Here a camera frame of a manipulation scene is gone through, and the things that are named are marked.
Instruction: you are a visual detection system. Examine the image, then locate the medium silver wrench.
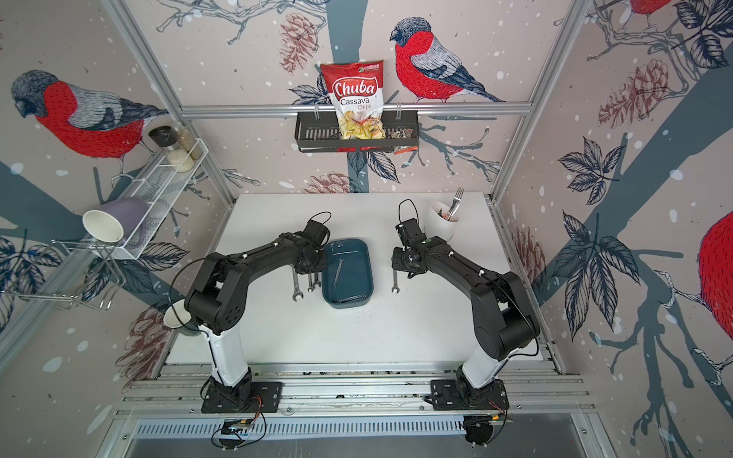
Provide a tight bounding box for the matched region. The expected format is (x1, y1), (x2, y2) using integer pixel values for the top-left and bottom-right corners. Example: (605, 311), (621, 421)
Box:
(391, 270), (400, 294)

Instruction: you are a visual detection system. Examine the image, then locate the thin silver wrench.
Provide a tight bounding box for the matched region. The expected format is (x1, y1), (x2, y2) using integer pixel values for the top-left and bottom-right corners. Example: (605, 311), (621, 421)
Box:
(333, 258), (344, 288)

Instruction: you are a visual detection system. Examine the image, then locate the large silver wrench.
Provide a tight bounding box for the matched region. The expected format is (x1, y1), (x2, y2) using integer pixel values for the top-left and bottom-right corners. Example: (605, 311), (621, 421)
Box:
(292, 268), (305, 302)

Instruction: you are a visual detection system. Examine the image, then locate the teal plastic storage box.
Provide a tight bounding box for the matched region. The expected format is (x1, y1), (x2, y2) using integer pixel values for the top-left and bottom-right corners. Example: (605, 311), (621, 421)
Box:
(322, 239), (374, 309)

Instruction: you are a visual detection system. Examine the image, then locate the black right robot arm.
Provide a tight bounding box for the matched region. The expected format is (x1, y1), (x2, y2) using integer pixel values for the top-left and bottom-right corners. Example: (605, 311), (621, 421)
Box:
(391, 231), (540, 405)

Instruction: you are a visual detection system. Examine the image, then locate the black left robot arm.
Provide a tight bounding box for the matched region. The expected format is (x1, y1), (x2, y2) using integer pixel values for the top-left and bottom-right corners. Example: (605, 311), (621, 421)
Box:
(184, 221), (330, 401)

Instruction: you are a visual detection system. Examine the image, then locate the white cutlery cup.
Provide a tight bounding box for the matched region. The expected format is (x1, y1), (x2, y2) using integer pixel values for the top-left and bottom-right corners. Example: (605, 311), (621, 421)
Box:
(424, 200), (459, 242)

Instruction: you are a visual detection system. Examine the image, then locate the silver fork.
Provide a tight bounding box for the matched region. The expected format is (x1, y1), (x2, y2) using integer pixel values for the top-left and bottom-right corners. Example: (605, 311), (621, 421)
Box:
(445, 187), (465, 221)

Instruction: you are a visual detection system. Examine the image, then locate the red Chuba chips bag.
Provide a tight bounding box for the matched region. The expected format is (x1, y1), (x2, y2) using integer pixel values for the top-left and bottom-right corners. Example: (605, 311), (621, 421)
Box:
(321, 60), (386, 140)

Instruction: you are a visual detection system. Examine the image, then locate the small circuit board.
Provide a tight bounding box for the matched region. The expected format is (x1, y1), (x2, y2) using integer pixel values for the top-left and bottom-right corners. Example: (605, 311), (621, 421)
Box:
(221, 419), (254, 435)

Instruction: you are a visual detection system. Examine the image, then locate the black lid spice jar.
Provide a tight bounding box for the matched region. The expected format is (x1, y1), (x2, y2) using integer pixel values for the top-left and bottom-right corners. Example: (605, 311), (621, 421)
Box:
(148, 126), (196, 173)

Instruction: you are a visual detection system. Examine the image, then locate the purple mug white inside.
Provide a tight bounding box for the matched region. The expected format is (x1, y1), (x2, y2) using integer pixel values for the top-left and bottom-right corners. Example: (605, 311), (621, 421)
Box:
(82, 198), (150, 244)

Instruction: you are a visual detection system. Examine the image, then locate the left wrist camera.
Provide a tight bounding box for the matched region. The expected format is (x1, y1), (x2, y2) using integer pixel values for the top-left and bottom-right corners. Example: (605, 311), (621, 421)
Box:
(303, 219), (330, 247)

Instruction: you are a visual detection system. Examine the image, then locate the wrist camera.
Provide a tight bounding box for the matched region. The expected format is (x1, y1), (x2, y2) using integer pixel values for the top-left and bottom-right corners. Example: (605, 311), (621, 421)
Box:
(303, 219), (330, 247)
(395, 218), (427, 247)

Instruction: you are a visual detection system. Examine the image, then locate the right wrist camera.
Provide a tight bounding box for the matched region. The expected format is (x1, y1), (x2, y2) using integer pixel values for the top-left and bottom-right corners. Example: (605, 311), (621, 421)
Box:
(395, 218), (427, 247)

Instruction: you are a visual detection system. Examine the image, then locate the black wire wall basket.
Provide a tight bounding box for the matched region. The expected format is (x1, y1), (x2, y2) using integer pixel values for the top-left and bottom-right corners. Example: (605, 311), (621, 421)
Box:
(294, 111), (420, 153)

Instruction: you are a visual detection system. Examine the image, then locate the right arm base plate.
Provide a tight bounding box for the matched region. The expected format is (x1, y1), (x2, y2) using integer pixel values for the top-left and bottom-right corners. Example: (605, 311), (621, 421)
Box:
(424, 379), (510, 411)

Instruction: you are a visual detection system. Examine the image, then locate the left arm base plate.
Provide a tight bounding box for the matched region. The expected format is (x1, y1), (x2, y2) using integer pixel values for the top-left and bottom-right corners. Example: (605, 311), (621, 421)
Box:
(200, 378), (284, 414)

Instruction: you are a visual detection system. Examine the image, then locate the white wire wall shelf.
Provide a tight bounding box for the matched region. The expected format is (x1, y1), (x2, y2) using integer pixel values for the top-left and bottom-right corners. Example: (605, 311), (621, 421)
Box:
(112, 139), (209, 260)

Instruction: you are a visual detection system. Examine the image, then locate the metal wire cup rack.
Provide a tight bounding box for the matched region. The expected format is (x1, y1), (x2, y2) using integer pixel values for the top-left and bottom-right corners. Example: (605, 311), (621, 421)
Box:
(1, 240), (127, 311)

